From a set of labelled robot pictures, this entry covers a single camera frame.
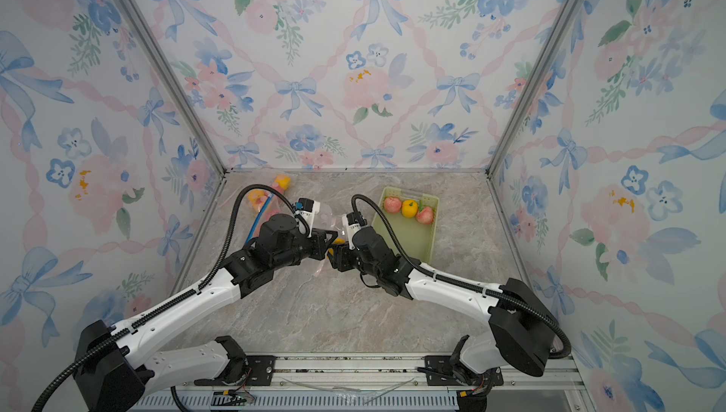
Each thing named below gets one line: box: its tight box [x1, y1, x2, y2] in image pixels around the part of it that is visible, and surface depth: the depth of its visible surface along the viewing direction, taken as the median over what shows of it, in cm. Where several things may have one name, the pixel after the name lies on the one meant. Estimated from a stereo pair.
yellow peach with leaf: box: [401, 199, 418, 219], surface depth 105 cm
